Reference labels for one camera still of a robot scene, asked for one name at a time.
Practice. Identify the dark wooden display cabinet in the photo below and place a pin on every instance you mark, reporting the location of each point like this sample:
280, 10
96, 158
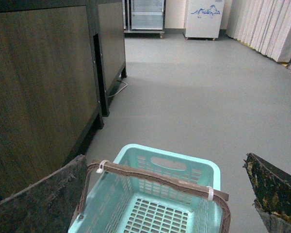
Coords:
59, 61

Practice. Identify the white chest freezer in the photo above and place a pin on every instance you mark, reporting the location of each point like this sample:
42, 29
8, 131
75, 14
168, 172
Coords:
203, 19

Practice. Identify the white folding curtain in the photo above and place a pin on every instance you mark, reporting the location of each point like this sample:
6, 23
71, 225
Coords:
263, 25

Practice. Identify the glass door refrigerator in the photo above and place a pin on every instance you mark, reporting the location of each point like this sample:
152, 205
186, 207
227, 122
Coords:
144, 17

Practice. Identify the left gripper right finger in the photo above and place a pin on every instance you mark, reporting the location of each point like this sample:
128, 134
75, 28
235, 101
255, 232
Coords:
272, 188

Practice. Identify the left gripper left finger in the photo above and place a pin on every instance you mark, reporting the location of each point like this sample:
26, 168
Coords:
48, 205

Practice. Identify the brown basket handle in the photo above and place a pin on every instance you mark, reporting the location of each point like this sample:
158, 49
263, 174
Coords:
181, 186

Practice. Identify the light blue plastic basket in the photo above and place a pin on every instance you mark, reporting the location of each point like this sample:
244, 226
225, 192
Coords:
118, 204

